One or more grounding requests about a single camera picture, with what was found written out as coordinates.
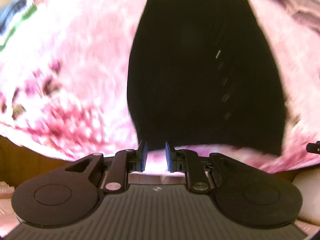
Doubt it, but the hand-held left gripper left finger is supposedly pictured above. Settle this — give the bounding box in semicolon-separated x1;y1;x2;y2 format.
65;140;148;194

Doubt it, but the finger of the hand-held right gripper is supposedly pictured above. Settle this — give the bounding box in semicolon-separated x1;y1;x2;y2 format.
307;142;320;154

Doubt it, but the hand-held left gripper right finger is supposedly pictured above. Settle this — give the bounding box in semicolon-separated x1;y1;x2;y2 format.
165;141;250;194

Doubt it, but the black garment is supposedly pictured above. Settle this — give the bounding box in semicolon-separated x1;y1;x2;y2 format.
126;0;287;155

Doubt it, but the pink floral blanket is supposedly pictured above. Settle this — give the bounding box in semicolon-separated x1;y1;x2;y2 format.
0;0;320;175

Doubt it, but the purple pillow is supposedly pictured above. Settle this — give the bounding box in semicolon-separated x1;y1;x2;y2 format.
246;0;320;37

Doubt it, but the blue green striped cloth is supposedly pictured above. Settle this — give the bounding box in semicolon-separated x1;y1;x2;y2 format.
0;0;38;52

